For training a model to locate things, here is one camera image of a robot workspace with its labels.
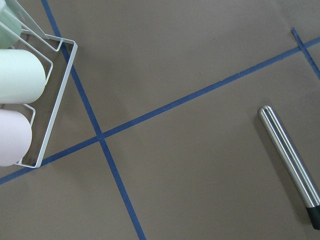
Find pale mint cup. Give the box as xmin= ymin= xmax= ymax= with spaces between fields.
xmin=0 ymin=49 xmax=46 ymax=104

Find steel muddler with black tip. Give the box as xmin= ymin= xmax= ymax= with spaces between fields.
xmin=257 ymin=105 xmax=320 ymax=230

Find sage green cup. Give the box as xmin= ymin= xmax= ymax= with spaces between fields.
xmin=0 ymin=0 xmax=22 ymax=49

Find pale pink cup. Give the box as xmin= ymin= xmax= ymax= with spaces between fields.
xmin=0 ymin=109 xmax=32 ymax=167

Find white wire cup rack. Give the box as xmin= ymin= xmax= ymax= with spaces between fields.
xmin=0 ymin=0 xmax=78 ymax=169

